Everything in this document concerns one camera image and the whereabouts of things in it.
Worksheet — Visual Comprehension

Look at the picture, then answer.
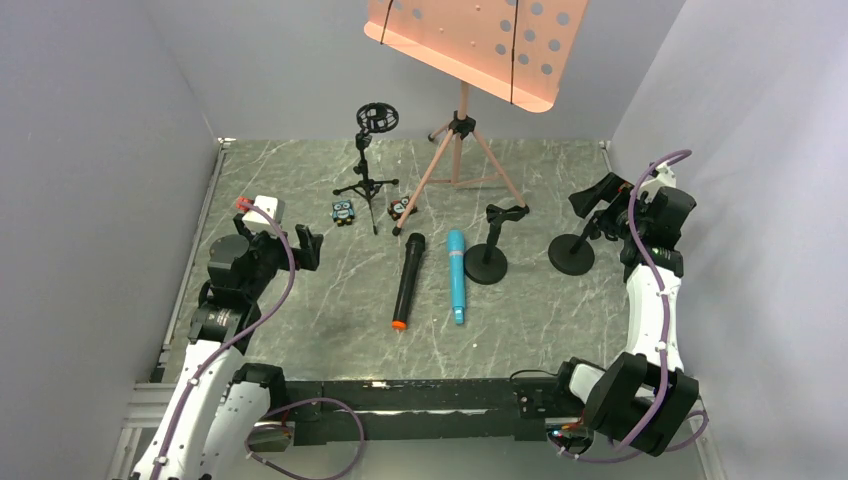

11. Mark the brown owl toy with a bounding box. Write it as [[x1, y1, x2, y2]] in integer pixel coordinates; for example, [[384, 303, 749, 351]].
[[387, 196, 410, 221]]

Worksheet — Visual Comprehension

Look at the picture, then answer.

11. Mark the blue owl toy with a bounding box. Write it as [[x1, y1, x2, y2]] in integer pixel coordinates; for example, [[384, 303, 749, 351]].
[[331, 200, 356, 227]]

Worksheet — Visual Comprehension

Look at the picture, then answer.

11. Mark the black round base mic stand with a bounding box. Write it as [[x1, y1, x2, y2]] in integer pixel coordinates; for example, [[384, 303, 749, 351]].
[[464, 204, 529, 285]]

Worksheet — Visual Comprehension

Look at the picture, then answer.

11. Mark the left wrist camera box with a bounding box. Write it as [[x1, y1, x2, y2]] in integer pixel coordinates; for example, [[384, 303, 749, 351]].
[[236, 195, 285, 236]]

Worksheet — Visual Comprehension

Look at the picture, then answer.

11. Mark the pink music stand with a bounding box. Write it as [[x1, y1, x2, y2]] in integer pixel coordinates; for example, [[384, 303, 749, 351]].
[[364, 0, 589, 235]]

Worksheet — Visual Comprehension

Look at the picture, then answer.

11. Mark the blue microphone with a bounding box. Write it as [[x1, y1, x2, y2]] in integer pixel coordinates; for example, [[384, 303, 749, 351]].
[[446, 229, 466, 325]]

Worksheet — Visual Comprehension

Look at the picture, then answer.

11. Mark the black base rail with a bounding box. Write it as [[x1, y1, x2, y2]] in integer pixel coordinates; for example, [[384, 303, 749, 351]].
[[267, 374, 584, 446]]

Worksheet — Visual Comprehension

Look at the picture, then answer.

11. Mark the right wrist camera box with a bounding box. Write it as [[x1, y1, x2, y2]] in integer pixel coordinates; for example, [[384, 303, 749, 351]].
[[639, 161, 676, 203]]

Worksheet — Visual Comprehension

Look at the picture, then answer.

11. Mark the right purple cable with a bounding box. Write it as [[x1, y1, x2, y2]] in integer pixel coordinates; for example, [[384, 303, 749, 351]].
[[555, 148, 710, 465]]

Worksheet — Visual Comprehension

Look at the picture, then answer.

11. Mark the black tripod shock mount stand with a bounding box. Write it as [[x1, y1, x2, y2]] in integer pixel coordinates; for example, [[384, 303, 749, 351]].
[[332, 101, 401, 236]]

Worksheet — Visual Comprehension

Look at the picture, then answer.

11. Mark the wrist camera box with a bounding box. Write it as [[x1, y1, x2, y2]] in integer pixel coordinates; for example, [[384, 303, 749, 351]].
[[639, 161, 676, 203], [236, 195, 285, 236]]

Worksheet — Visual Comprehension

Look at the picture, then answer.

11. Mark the purple cable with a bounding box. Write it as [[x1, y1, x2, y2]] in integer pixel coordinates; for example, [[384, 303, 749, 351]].
[[148, 201, 366, 480], [555, 148, 710, 465]]

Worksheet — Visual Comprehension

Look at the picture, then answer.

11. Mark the black round base clip stand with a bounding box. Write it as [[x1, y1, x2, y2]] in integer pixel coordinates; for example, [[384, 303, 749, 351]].
[[548, 225, 595, 276]]

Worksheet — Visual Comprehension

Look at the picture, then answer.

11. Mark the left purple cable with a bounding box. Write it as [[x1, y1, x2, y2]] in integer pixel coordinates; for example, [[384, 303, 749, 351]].
[[148, 201, 366, 480]]

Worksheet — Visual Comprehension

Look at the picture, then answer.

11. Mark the black microphone orange end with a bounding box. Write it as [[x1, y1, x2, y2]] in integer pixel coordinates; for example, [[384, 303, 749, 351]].
[[391, 233, 426, 331]]

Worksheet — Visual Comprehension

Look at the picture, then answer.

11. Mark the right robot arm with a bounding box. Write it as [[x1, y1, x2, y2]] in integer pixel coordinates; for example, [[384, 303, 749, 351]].
[[548, 173, 699, 456]]

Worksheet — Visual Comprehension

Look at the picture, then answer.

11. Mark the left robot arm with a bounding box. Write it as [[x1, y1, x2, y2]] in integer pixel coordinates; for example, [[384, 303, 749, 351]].
[[129, 212, 324, 479]]

